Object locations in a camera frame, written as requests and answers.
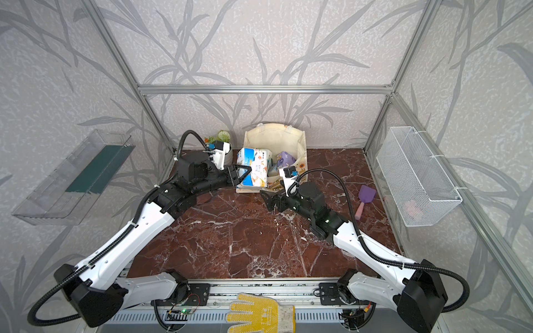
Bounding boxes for floral blue tissue pack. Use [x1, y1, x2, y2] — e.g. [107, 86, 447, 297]
[237, 148, 273, 189]

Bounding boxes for purple tissue pack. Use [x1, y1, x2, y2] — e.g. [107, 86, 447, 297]
[276, 151, 296, 169]

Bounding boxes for cream floral canvas bag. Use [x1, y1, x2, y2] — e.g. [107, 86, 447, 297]
[236, 123, 308, 194]

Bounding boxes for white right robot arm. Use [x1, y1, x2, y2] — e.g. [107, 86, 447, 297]
[260, 183, 470, 332]

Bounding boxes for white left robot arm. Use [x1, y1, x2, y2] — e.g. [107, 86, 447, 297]
[27, 151, 252, 327]

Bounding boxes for potted plant red flowers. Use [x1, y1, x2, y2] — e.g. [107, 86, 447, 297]
[204, 130, 231, 147]

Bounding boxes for purple toy spatula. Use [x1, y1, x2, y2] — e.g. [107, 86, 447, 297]
[355, 185, 376, 221]

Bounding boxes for yellow knit work glove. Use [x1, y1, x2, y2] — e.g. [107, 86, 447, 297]
[226, 293, 296, 333]

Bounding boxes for small green circuit board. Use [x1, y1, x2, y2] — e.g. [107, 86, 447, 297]
[167, 308, 196, 322]

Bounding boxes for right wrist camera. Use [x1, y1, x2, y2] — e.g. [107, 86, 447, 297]
[279, 165, 300, 197]

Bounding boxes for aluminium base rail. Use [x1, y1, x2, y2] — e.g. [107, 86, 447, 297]
[107, 278, 381, 331]

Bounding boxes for white wire basket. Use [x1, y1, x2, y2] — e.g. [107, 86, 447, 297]
[376, 126, 462, 228]

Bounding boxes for clear plastic wall shelf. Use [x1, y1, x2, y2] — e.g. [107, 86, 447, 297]
[12, 130, 135, 226]

